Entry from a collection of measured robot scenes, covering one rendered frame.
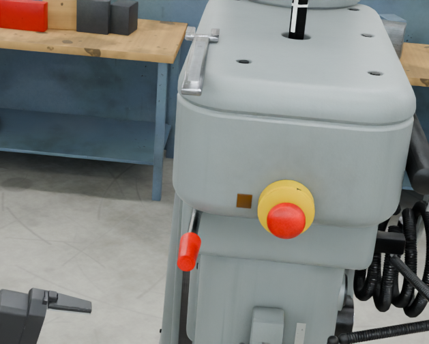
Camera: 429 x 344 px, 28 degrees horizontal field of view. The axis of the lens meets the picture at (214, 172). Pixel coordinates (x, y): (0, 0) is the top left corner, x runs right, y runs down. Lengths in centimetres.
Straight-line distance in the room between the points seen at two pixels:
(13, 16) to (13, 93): 89
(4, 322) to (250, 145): 47
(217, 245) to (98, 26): 397
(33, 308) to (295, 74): 49
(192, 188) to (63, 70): 473
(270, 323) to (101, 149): 401
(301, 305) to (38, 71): 466
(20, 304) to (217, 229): 31
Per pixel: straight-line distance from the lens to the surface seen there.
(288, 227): 88
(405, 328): 108
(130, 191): 508
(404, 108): 91
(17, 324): 120
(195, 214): 100
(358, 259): 106
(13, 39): 482
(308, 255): 106
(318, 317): 115
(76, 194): 502
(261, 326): 111
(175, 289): 168
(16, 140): 518
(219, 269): 112
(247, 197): 92
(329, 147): 90
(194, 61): 91
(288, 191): 89
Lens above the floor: 215
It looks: 23 degrees down
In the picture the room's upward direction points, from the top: 4 degrees clockwise
